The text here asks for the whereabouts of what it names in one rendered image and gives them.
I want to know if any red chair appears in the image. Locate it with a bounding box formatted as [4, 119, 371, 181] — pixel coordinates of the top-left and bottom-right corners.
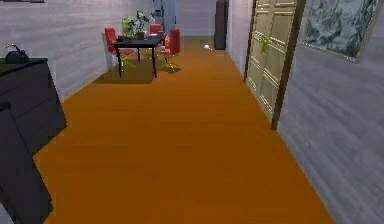
[104, 26, 135, 66]
[157, 27, 182, 67]
[148, 23, 163, 36]

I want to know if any black dining table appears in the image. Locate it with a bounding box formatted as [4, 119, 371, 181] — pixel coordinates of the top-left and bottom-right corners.
[113, 32, 167, 79]

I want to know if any tall black cabinet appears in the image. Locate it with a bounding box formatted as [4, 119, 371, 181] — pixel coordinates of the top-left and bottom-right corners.
[213, 0, 230, 51]

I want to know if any beige panelled room door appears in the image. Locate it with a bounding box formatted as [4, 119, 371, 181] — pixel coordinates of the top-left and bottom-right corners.
[246, 0, 298, 122]

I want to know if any white flower plant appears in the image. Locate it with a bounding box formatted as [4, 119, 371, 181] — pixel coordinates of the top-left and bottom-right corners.
[134, 10, 156, 40]

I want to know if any green house plant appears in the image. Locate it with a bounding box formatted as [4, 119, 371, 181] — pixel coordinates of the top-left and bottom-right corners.
[121, 17, 136, 38]

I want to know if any black chest of drawers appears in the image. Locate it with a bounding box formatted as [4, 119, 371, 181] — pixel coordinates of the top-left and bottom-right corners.
[0, 57, 67, 158]

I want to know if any framed grey green picture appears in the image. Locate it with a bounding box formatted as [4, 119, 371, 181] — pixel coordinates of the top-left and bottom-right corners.
[301, 0, 383, 63]

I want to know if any black furniture block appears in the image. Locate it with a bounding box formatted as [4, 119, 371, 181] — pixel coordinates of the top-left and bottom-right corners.
[0, 101, 54, 224]

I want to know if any black kettle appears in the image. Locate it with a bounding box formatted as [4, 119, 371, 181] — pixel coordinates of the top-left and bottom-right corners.
[3, 43, 30, 65]

